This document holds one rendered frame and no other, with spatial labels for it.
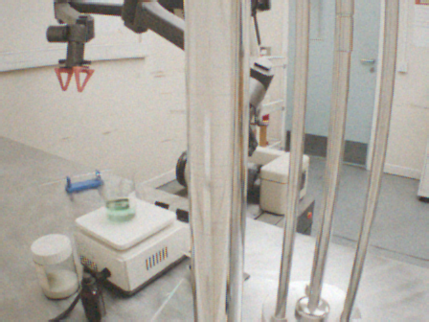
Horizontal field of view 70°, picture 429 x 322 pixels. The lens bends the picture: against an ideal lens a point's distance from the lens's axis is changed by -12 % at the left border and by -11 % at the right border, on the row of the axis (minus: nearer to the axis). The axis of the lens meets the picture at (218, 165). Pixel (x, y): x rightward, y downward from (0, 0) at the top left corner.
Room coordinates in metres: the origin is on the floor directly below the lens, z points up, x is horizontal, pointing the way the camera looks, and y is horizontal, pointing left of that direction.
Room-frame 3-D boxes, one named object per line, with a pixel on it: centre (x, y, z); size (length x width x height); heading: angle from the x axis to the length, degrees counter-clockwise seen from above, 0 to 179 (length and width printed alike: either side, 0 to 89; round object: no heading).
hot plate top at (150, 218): (0.46, 0.14, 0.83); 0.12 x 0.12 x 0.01; 55
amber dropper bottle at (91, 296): (0.34, 0.17, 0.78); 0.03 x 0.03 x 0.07
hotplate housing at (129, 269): (0.49, 0.13, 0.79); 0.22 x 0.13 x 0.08; 145
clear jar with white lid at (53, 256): (0.39, 0.24, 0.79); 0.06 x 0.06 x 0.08
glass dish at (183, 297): (0.37, 0.06, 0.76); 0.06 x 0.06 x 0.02
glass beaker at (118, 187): (0.46, 0.15, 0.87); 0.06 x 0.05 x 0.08; 97
